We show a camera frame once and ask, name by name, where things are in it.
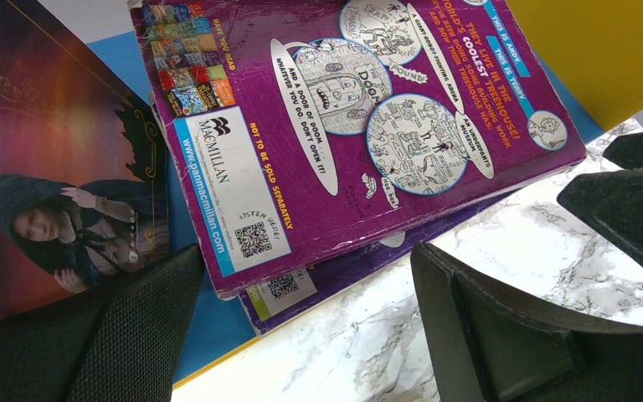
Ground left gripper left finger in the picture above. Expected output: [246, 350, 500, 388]
[0, 245, 205, 401]

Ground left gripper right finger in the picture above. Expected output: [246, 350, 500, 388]
[410, 243, 643, 401]

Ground Jane Eyre blue book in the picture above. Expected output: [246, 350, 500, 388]
[0, 1, 170, 321]

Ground purple paperback book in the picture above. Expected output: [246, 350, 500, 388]
[128, 1, 586, 300]
[239, 193, 509, 336]

